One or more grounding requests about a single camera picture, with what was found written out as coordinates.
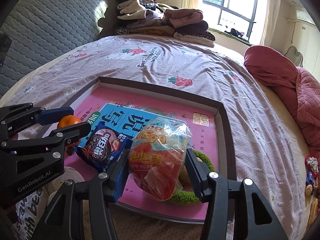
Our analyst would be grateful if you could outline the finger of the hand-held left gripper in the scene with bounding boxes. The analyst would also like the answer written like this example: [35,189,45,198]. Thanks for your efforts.
[0,102,75,133]
[0,123,88,161]

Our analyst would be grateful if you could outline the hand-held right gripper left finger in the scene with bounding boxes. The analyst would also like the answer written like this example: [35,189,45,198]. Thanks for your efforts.
[37,148,130,240]

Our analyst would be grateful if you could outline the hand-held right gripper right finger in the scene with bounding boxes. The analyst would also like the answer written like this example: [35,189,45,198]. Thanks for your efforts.
[185,148,288,240]

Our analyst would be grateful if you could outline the small orange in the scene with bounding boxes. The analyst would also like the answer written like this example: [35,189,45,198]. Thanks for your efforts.
[57,115,82,155]

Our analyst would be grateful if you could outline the blue cookie packet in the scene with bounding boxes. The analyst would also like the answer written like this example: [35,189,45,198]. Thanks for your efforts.
[75,121,132,173]

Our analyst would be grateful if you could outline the red egg toy yellow label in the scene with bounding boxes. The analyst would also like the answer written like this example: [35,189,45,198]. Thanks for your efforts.
[128,117,192,201]

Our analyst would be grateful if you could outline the grey cardboard box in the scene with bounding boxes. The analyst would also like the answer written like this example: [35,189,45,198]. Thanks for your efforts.
[66,76,237,224]

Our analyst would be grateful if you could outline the white plastic bag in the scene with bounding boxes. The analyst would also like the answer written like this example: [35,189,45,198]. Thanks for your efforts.
[49,166,87,200]

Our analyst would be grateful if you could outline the grey quilted headboard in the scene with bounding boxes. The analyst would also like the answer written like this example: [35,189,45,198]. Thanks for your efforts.
[0,0,118,98]

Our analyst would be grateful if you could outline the pink strawberry print bedsheet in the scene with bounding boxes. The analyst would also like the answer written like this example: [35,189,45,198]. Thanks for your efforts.
[0,35,310,240]

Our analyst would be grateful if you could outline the small colourful toy figure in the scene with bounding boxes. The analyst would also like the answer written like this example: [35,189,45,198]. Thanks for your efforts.
[304,155,319,196]

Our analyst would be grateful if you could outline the yellow packet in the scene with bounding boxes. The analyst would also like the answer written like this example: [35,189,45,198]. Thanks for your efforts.
[309,200,319,224]

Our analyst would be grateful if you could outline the pink quilted blanket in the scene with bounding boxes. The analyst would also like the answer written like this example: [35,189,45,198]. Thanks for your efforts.
[244,45,320,175]

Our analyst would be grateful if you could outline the pile of folded clothes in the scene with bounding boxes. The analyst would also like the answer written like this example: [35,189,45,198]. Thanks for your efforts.
[114,0,216,48]

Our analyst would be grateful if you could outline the dark clutter on windowsill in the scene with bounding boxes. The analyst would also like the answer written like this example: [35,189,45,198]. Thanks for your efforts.
[229,28,249,40]

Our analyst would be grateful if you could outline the window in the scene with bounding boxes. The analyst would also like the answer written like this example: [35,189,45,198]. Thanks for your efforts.
[201,0,260,43]

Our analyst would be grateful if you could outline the white air conditioner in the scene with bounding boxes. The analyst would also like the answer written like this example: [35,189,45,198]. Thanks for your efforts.
[295,10,317,25]

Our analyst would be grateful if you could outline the green fuzzy ring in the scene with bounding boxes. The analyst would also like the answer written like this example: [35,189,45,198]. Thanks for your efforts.
[167,149,215,204]

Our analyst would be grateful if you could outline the white cable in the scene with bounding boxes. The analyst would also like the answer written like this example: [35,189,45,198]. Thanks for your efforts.
[286,45,303,67]

